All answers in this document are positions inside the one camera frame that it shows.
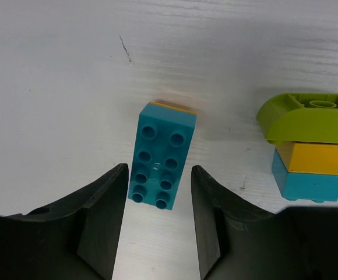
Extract green yellow blue lego stack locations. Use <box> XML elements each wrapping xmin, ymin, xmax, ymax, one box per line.
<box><xmin>256</xmin><ymin>93</ymin><xmax>338</xmax><ymax>203</ymax></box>

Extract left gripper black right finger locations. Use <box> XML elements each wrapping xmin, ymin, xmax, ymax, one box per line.
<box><xmin>191</xmin><ymin>165</ymin><xmax>338</xmax><ymax>279</ymax></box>

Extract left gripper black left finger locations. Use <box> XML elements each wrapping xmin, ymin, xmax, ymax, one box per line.
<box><xmin>0</xmin><ymin>163</ymin><xmax>128</xmax><ymax>279</ymax></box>

